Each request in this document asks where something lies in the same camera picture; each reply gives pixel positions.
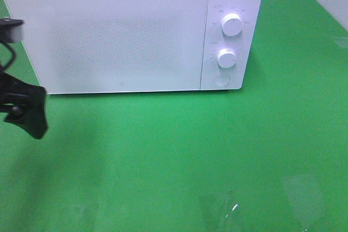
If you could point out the white round knob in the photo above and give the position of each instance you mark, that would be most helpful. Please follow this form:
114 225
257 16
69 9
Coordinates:
232 23
226 58

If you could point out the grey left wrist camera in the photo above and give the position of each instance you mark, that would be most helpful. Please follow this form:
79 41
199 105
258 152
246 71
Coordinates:
11 30

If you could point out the round door release button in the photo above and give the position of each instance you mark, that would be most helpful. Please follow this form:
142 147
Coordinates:
222 80

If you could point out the upper white round knob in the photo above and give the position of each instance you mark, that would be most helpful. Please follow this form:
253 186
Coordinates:
232 23

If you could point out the white microwave door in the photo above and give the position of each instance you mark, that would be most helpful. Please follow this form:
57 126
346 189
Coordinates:
96 46

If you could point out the lower white round knob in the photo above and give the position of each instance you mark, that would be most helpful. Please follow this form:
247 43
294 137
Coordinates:
226 58

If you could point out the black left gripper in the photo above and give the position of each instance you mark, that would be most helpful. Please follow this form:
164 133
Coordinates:
24 105

